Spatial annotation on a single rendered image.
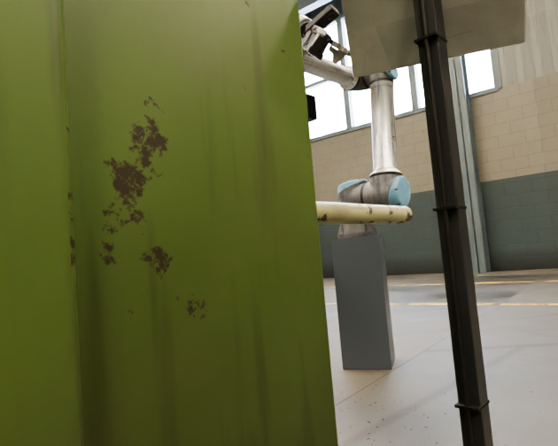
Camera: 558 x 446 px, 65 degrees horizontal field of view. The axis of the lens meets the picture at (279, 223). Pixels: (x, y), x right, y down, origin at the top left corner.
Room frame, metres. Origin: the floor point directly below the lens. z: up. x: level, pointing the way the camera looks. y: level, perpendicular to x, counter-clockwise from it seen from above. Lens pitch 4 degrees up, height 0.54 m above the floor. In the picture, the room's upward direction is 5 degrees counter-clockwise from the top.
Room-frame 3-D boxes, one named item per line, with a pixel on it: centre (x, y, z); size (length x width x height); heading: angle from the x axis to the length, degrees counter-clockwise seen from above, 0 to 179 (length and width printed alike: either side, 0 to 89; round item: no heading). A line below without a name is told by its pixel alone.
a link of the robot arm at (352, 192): (2.11, -0.38, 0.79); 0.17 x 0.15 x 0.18; 49
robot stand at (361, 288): (2.11, -0.37, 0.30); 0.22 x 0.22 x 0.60; 72
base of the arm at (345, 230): (2.11, -0.37, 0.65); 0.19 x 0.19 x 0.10
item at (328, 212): (0.95, -0.17, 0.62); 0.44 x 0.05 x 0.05; 137
